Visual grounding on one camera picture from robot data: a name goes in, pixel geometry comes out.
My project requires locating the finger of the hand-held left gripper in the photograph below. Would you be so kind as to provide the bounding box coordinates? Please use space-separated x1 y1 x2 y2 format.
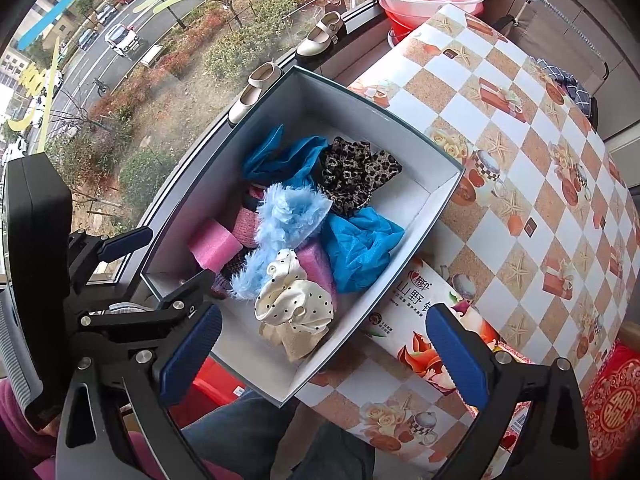
70 226 154 291
75 270 216 366

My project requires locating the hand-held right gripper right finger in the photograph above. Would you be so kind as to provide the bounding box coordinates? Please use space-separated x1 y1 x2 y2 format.
424 302 596 480

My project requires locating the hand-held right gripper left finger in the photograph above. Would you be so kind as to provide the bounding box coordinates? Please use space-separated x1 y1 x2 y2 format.
55 304 223 480

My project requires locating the pink sponge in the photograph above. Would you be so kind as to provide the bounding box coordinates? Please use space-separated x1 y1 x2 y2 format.
295 244 340 306
188 216 244 273

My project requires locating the white polka dot scrunchie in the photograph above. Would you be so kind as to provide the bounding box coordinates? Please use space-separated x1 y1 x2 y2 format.
254 248 335 335

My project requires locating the pink knitted cloth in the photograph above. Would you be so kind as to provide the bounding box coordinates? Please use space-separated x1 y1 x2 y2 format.
232 185 266 251

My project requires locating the large blue mesh cloth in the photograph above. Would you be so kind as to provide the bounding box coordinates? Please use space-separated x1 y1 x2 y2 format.
322 206 406 295

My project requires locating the light blue fluffy scrunchie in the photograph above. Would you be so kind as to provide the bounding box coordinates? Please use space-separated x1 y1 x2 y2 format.
227 182 333 302

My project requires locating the small blue mesh cloth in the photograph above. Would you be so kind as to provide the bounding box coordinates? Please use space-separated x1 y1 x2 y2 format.
242 124 328 187

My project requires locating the leopard print scrunchie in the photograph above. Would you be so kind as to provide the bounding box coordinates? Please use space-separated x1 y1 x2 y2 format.
317 136 403 218

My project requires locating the grey cardboard box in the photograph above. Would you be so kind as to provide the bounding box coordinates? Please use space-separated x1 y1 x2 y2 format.
140 64 467 407

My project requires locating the person's left forearm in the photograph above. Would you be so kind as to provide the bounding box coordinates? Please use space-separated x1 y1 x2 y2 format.
0 380 66 466

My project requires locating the floral tissue pack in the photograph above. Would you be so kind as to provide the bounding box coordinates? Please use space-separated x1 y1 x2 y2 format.
362 255 503 401

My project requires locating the person's jeans leg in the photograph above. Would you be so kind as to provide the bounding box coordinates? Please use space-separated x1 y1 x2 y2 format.
180 387 377 480

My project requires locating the red gold-print cushion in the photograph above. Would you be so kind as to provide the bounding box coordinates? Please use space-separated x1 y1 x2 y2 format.
582 339 640 478

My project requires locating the checked printed tablecloth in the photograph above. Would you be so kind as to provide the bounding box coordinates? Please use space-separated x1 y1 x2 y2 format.
295 2 633 476

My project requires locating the large window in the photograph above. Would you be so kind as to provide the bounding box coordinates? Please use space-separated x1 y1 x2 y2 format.
0 0 381 311

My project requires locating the dark plaid cloth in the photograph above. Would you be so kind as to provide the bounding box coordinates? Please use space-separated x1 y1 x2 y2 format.
532 57 598 123

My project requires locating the red plastic basin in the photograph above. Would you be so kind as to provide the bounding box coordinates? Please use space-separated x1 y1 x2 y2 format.
387 10 431 47

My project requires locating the beige strap shoe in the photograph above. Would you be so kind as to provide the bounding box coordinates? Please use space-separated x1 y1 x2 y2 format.
317 10 347 36
227 61 284 125
296 24 341 59

